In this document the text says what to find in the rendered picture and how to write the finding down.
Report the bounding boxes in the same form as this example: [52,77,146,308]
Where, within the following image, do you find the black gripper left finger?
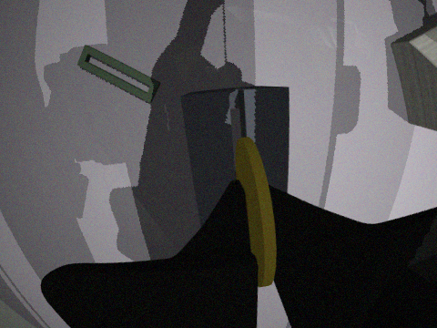
[40,179,259,328]

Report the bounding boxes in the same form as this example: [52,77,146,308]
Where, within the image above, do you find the dark green rectangular frame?
[77,45,160,103]

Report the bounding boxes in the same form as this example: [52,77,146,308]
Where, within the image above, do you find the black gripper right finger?
[269,185,437,328]

